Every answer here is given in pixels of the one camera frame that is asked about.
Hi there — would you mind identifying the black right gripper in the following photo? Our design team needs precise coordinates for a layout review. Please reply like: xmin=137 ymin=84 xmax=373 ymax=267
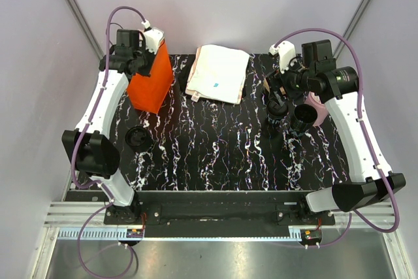
xmin=265 ymin=54 xmax=314 ymax=107

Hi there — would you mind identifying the black printed paper cup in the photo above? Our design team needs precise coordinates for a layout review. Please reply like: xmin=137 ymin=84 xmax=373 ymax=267
xmin=266 ymin=99 xmax=289 ymax=125

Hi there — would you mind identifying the orange paper bag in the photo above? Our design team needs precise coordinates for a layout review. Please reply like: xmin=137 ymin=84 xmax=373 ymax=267
xmin=127 ymin=40 xmax=174 ymax=114

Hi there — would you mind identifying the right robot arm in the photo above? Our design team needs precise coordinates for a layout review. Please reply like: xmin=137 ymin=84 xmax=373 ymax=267
xmin=265 ymin=40 xmax=406 ymax=225

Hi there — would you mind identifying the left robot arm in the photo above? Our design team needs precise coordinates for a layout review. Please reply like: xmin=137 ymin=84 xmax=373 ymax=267
xmin=61 ymin=27 xmax=164 ymax=224

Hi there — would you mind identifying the pink cup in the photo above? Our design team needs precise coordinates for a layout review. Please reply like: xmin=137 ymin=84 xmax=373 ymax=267
xmin=304 ymin=92 xmax=329 ymax=127

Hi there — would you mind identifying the white folded towel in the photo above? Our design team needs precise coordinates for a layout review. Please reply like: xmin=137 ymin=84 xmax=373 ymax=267
xmin=185 ymin=44 xmax=249 ymax=105

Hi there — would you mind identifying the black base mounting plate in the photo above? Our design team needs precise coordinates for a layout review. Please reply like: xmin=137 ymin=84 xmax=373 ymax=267
xmin=103 ymin=190 xmax=336 ymax=237

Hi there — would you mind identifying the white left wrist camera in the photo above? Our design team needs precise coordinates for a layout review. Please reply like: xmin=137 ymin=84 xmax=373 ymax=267
xmin=142 ymin=20 xmax=165 ymax=54

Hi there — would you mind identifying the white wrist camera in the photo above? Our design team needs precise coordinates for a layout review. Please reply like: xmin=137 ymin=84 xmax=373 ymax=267
xmin=142 ymin=20 xmax=165 ymax=54
xmin=268 ymin=41 xmax=296 ymax=74

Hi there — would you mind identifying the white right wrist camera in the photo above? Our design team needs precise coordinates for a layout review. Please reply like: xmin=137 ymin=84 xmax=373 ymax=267
xmin=268 ymin=41 xmax=296 ymax=74

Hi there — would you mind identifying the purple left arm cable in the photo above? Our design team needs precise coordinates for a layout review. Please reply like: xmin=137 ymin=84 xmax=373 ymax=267
xmin=70 ymin=6 xmax=153 ymax=276

